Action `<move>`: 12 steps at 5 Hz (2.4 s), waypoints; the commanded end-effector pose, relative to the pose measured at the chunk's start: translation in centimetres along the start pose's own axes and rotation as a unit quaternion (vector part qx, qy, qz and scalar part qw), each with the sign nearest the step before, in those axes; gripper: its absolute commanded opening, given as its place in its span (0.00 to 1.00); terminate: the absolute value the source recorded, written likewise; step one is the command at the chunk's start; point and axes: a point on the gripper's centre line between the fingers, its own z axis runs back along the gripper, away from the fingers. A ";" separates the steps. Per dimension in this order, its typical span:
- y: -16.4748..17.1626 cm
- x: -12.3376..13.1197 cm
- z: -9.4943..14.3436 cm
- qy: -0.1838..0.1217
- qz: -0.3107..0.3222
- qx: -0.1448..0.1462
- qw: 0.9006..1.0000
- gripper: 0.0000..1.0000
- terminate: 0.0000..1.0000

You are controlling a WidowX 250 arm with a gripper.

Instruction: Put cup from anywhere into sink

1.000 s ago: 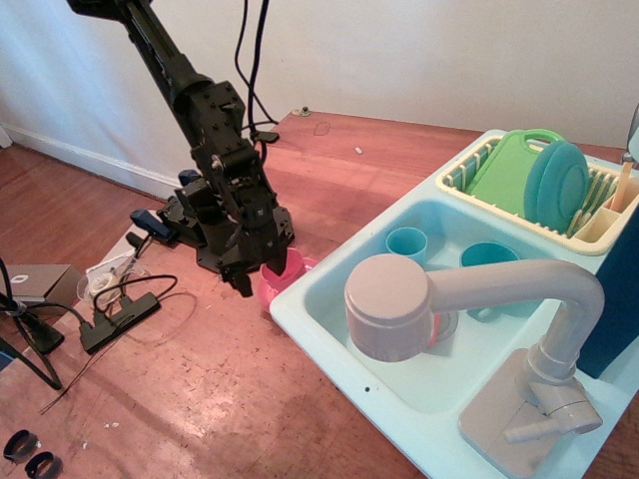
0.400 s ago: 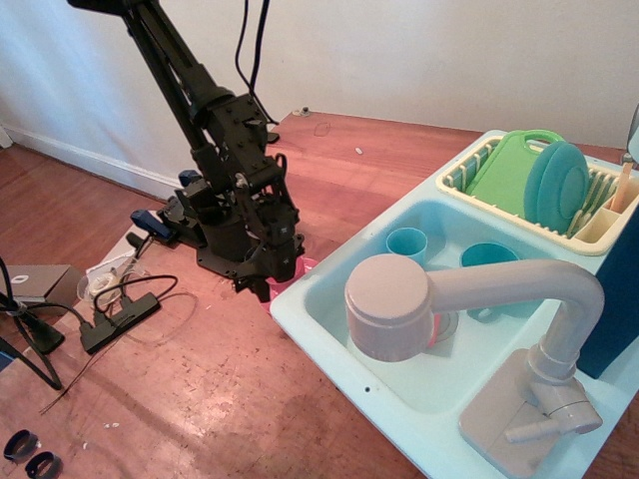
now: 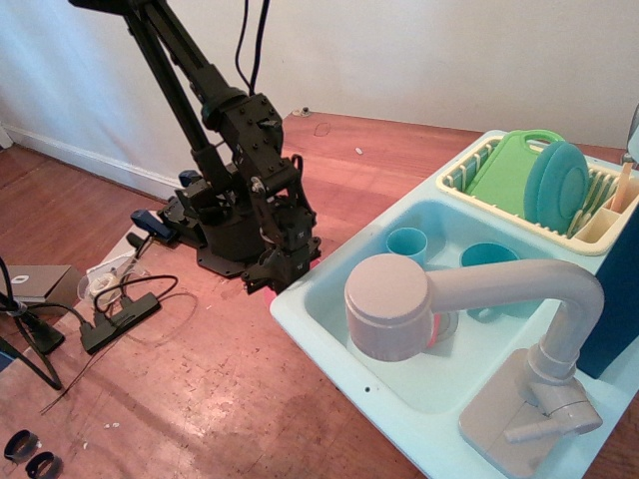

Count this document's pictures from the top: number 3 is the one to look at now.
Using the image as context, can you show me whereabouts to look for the teal plate front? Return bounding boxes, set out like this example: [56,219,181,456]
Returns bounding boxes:
[536,142,589,234]

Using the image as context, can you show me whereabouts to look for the orange utensil in rack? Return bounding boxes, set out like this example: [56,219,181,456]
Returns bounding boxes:
[610,162,633,213]

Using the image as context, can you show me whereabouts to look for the black hanging cable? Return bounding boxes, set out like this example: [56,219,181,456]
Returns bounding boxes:
[234,0,274,96]

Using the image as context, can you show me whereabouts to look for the teal cup in sink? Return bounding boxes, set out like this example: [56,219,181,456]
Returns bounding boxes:
[385,227,428,266]

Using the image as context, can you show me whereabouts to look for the black velcro strap left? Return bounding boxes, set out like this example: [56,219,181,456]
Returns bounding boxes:
[2,429,40,463]

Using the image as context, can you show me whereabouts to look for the black velcro strap right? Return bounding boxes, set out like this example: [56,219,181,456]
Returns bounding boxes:
[24,451,64,479]

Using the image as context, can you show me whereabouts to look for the blue table clamp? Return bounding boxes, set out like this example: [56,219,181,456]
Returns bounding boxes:
[130,210,177,243]

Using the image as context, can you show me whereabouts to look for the teal plate back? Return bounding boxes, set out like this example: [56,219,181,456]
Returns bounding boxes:
[523,144,556,224]

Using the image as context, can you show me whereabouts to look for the clear plastic bag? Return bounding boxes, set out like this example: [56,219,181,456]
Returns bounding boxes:
[77,253,147,309]

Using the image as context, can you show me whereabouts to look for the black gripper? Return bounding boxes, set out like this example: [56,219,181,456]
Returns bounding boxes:
[241,207,320,294]

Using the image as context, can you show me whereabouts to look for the grey toy faucet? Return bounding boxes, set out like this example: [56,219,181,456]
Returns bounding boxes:
[344,253,604,478]

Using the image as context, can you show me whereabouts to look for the green cutting board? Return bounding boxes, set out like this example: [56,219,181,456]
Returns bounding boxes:
[464,130,563,218]

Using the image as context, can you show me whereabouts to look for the pink plastic plate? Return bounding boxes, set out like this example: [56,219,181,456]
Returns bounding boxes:
[264,290,277,312]

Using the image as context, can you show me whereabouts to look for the grey cardboard box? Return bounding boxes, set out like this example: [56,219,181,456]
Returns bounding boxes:
[8,265,82,305]

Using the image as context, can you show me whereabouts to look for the cream dish rack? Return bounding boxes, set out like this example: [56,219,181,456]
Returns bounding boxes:
[436,131,638,256]

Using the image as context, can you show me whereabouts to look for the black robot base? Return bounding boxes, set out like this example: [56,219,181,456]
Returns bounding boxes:
[159,187,270,277]

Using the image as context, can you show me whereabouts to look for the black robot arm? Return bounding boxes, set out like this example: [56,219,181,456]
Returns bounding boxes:
[76,1,320,293]

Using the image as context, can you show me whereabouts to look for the teal plate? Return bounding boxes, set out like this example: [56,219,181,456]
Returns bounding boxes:
[536,142,589,234]
[523,144,556,224]

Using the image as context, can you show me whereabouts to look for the dark blue box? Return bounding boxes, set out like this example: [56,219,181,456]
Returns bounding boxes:
[577,209,638,378]

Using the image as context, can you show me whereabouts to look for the teal bowl in sink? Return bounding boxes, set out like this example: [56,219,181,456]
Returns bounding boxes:
[459,241,536,321]

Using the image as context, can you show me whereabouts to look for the black power adapter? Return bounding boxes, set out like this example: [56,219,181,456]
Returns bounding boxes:
[14,313,65,354]

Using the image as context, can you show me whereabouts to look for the black velcro strap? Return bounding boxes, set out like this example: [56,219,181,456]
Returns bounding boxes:
[24,451,64,479]
[2,429,40,463]

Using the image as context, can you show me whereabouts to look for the light blue toy sink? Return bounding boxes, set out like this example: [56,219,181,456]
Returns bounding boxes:
[269,129,639,479]

